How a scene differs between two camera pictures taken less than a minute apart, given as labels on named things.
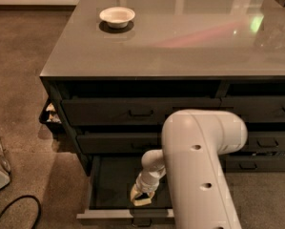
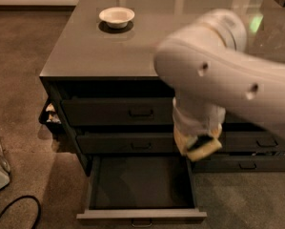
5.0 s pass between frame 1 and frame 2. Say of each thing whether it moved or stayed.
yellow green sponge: moved
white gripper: moved
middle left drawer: stayed
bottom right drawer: stayed
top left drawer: stayed
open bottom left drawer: stayed
